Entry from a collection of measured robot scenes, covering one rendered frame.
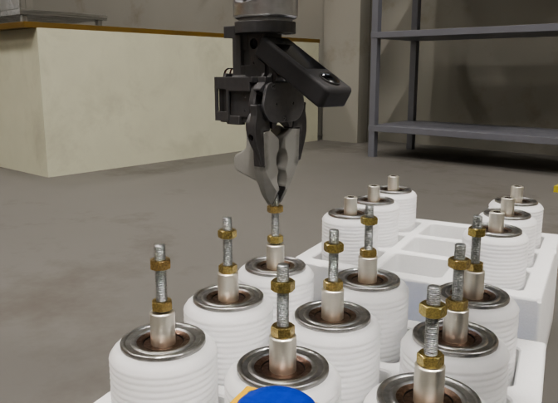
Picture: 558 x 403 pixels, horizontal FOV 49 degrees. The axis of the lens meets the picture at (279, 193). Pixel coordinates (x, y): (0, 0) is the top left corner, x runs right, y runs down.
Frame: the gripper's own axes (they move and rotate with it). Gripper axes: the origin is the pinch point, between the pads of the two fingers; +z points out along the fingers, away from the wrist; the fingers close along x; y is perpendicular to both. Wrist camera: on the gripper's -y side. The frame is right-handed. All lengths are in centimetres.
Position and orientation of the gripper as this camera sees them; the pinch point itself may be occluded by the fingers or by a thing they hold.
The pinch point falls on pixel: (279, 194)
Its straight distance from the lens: 73.4
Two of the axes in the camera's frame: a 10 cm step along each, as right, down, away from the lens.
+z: 0.0, 9.8, 2.0
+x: -6.5, 1.5, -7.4
